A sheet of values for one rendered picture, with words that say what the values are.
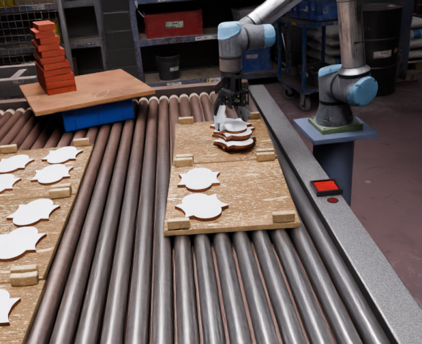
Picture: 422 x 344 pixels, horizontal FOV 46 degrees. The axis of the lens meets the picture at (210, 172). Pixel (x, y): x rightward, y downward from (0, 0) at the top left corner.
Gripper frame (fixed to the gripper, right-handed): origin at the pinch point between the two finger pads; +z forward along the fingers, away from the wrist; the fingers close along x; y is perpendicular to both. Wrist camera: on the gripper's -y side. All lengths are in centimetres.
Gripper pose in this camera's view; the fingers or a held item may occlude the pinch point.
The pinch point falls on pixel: (230, 125)
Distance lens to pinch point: 176.0
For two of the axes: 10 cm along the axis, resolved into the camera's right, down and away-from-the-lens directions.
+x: 8.8, -2.5, 4.0
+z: 0.6, 9.1, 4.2
